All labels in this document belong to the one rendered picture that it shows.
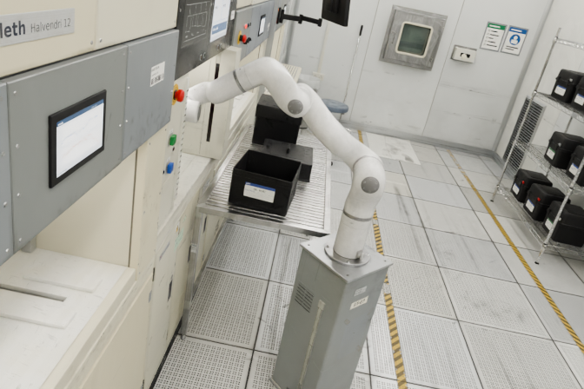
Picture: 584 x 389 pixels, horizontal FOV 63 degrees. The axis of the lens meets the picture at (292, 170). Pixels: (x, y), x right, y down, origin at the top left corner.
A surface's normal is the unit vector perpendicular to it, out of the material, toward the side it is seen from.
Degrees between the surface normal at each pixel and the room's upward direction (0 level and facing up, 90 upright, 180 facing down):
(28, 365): 0
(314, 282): 90
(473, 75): 90
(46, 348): 0
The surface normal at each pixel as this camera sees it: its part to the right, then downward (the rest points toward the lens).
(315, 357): -0.75, 0.11
